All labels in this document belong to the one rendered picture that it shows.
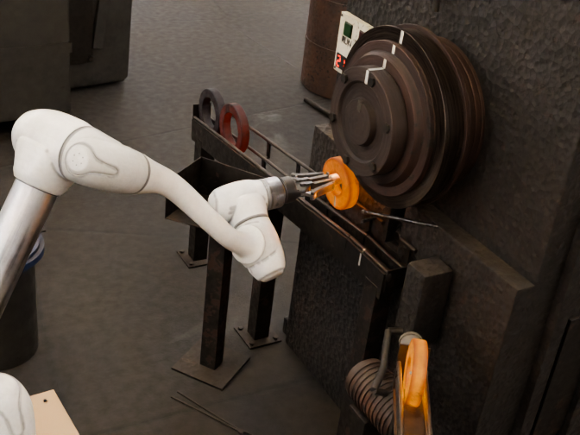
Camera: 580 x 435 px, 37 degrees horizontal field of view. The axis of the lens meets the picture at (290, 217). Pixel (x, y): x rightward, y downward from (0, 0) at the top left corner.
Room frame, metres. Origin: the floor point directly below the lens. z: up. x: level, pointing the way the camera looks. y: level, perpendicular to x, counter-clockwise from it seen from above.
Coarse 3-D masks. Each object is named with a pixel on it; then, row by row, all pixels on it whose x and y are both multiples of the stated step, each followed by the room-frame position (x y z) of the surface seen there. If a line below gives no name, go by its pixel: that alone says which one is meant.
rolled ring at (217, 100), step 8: (208, 88) 3.05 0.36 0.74; (200, 96) 3.09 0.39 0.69; (208, 96) 3.03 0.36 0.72; (216, 96) 3.00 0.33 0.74; (200, 104) 3.09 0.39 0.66; (208, 104) 3.09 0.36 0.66; (216, 104) 2.98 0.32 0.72; (200, 112) 3.08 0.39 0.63; (208, 112) 3.09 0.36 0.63; (216, 112) 2.97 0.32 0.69; (208, 120) 3.07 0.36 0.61; (216, 120) 2.97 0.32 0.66; (216, 128) 2.96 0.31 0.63
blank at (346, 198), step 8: (328, 160) 2.32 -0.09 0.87; (336, 160) 2.28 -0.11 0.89; (328, 168) 2.32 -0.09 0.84; (336, 168) 2.28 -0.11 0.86; (344, 168) 2.25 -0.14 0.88; (344, 176) 2.24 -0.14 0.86; (352, 176) 2.24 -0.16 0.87; (344, 184) 2.24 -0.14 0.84; (352, 184) 2.22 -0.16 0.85; (328, 192) 2.31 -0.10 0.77; (336, 192) 2.28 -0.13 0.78; (344, 192) 2.23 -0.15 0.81; (352, 192) 2.22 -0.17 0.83; (336, 200) 2.27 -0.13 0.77; (344, 200) 2.23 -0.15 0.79; (352, 200) 2.22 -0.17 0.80; (336, 208) 2.27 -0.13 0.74; (344, 208) 2.23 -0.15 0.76
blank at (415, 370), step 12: (408, 348) 1.67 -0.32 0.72; (420, 348) 1.59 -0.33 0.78; (408, 360) 1.63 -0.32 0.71; (420, 360) 1.56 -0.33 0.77; (408, 372) 1.63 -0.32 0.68; (420, 372) 1.54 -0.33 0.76; (408, 384) 1.55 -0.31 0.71; (420, 384) 1.53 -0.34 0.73; (408, 396) 1.52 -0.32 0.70; (420, 396) 1.52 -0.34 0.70
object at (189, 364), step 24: (192, 168) 2.48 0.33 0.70; (216, 168) 2.51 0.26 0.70; (168, 216) 2.36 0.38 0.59; (216, 264) 2.35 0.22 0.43; (216, 288) 2.35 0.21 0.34; (216, 312) 2.35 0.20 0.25; (216, 336) 2.34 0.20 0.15; (192, 360) 2.38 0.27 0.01; (216, 360) 2.35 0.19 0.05; (240, 360) 2.41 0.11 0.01; (216, 384) 2.27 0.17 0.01
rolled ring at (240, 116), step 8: (224, 104) 2.92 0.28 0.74; (232, 104) 2.88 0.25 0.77; (224, 112) 2.91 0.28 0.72; (232, 112) 2.86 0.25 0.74; (240, 112) 2.84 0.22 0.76; (224, 120) 2.92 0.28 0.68; (240, 120) 2.82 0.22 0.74; (224, 128) 2.92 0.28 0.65; (240, 128) 2.81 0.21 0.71; (248, 128) 2.81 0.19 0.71; (224, 136) 2.90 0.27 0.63; (232, 136) 2.92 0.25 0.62; (240, 136) 2.80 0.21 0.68; (248, 136) 2.81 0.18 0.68; (240, 144) 2.80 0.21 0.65; (248, 144) 2.81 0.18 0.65
